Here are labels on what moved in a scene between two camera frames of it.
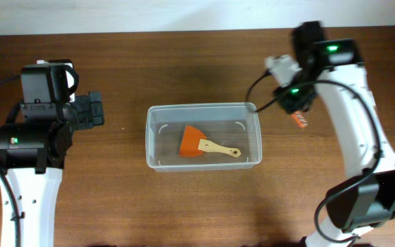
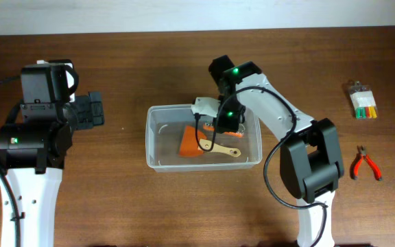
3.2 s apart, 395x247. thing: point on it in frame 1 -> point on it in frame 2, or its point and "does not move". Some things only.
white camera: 282,67 -> 206,106
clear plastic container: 203,136 does not move
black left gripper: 91,110 does not move
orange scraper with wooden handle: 193,142 does not move
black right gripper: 289,104 -> 228,123
